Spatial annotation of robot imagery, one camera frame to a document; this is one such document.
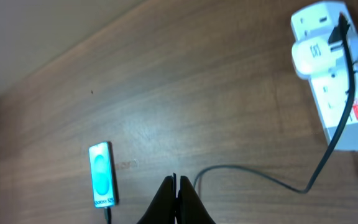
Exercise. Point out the white power strip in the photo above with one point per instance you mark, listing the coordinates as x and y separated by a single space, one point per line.
330 90

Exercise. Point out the teal Galaxy smartphone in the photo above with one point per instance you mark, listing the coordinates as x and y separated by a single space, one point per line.
102 175

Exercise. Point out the white USB charger plug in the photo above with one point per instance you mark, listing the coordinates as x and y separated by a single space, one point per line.
314 56

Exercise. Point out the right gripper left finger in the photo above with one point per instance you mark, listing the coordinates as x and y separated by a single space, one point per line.
162 209

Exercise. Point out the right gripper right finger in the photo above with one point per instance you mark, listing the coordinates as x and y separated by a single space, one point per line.
190 209

